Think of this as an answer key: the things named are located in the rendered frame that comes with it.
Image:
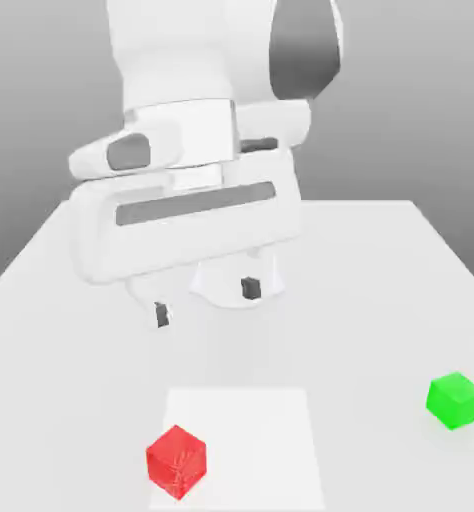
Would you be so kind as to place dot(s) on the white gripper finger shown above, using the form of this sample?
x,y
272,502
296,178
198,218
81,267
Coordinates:
x,y
250,288
153,294

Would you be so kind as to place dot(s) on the small red cube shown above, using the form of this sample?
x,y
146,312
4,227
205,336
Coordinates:
x,y
176,460

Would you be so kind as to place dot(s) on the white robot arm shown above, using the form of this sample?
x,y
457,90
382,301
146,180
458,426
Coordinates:
x,y
181,60

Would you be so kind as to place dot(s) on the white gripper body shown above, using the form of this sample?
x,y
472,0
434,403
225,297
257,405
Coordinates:
x,y
189,240

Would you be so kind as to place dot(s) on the small green cube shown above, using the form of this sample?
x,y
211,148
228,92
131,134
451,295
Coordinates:
x,y
455,400

